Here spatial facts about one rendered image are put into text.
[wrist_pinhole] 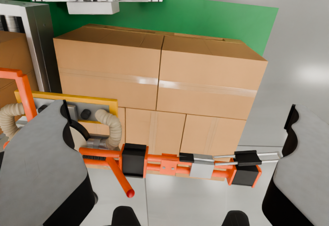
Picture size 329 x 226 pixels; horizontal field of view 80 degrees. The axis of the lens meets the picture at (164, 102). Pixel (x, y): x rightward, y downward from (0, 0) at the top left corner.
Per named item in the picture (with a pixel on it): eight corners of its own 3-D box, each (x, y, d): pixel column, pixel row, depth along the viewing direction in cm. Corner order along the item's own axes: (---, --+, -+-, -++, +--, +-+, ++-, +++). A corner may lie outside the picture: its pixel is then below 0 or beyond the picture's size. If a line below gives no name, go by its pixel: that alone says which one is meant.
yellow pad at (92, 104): (24, 113, 71) (14, 121, 67) (17, 88, 67) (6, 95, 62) (118, 122, 72) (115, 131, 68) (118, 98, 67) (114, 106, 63)
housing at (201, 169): (187, 166, 67) (188, 177, 64) (191, 152, 64) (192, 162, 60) (208, 168, 68) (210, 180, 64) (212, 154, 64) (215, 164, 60)
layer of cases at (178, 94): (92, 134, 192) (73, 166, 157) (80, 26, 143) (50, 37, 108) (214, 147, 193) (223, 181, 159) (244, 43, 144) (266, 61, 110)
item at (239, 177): (224, 173, 68) (228, 185, 63) (230, 157, 64) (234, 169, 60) (248, 175, 68) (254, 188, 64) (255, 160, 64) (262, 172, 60)
